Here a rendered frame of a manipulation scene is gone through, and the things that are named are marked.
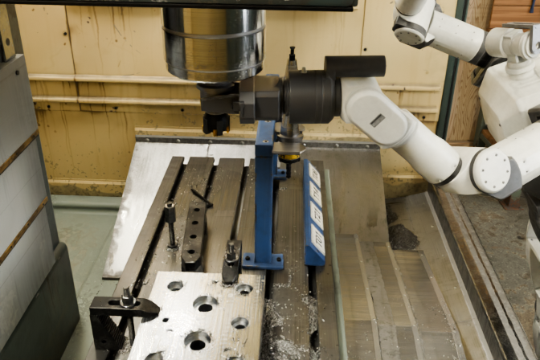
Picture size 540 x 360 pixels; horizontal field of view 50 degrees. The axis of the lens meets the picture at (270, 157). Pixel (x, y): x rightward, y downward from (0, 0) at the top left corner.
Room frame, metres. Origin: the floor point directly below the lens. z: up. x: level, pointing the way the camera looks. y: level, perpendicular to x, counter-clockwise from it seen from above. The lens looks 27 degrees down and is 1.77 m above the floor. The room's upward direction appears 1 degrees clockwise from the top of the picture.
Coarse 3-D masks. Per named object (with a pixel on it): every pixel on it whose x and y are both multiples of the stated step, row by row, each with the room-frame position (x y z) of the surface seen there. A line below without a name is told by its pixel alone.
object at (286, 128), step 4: (284, 116) 1.17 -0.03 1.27; (284, 120) 1.17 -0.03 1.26; (284, 124) 1.16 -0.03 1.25; (288, 124) 1.16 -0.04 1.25; (292, 124) 1.16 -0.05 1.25; (296, 124) 1.16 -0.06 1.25; (280, 128) 1.18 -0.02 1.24; (284, 128) 1.16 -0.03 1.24; (288, 128) 1.16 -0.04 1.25; (292, 128) 1.16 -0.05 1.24; (296, 128) 1.16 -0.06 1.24; (280, 132) 1.17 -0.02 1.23; (284, 132) 1.16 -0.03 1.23; (288, 132) 1.16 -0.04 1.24; (292, 132) 1.16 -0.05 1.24; (296, 132) 1.16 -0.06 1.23; (284, 136) 1.16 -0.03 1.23; (288, 136) 1.16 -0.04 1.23; (292, 136) 1.16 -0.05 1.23
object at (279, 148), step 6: (276, 144) 1.14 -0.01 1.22; (282, 144) 1.14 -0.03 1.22; (288, 144) 1.14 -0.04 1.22; (294, 144) 1.14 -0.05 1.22; (300, 144) 1.14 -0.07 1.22; (276, 150) 1.10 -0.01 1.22; (282, 150) 1.11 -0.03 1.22; (288, 150) 1.11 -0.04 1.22; (294, 150) 1.11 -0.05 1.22; (300, 150) 1.11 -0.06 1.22
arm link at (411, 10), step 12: (396, 0) 1.42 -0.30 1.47; (408, 0) 1.37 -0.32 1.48; (420, 0) 1.36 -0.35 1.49; (432, 0) 1.47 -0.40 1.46; (396, 12) 1.44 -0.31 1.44; (408, 12) 1.40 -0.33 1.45; (420, 12) 1.43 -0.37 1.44; (432, 12) 1.47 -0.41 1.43; (396, 24) 1.42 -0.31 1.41; (408, 24) 1.42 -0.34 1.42; (420, 24) 1.42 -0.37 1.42
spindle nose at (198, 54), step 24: (168, 24) 0.83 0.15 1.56; (192, 24) 0.80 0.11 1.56; (216, 24) 0.80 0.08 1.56; (240, 24) 0.81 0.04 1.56; (264, 24) 0.87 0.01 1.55; (168, 48) 0.83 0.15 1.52; (192, 48) 0.80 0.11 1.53; (216, 48) 0.80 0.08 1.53; (240, 48) 0.81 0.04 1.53; (264, 48) 0.86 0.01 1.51; (192, 72) 0.80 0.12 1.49; (216, 72) 0.80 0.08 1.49; (240, 72) 0.81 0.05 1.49
